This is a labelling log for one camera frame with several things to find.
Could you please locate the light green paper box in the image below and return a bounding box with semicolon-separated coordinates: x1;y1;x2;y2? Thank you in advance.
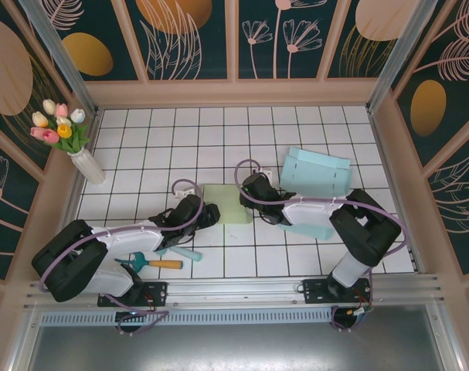
201;183;254;226

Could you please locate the light blue paper box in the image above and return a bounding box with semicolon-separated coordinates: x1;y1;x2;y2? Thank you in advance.
276;145;353;241

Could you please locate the light blue plastic trowel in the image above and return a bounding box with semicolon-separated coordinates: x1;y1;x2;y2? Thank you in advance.
156;247;202;263

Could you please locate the white ribbed vase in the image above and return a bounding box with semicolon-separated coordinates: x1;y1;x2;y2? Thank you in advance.
70;148;107;186

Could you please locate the artificial tulip bouquet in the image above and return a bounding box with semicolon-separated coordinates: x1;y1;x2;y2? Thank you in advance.
29;98;91;154

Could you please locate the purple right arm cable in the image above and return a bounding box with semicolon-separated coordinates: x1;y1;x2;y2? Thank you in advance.
234;158;408;333

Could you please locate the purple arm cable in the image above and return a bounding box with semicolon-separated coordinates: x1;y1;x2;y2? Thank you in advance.
38;178;203;337
234;158;408;333

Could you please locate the teal fork with wooden handle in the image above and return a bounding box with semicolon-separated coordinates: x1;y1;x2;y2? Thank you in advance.
114;251;184;271

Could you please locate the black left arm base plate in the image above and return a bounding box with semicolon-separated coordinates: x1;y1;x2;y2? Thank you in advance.
97;281;169;308

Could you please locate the long aluminium mounting rail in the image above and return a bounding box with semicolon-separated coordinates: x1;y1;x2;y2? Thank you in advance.
23;273;446;310

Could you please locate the grey slotted cable duct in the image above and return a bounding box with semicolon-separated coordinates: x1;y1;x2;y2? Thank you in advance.
39;311;335;326

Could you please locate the aluminium side rail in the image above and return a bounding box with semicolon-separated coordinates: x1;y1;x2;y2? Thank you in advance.
367;110;424;274
44;109;103;281

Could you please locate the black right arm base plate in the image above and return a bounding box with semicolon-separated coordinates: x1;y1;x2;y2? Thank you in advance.
302;277;374;305

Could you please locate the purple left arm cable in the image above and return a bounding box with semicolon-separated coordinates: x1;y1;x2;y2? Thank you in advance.
38;178;203;337

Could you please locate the small controller board with wires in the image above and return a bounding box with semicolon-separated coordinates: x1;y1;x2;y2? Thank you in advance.
348;307;374;322

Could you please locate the aluminium corner post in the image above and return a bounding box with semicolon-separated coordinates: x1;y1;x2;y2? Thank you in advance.
366;0;438;114
19;0;100;115

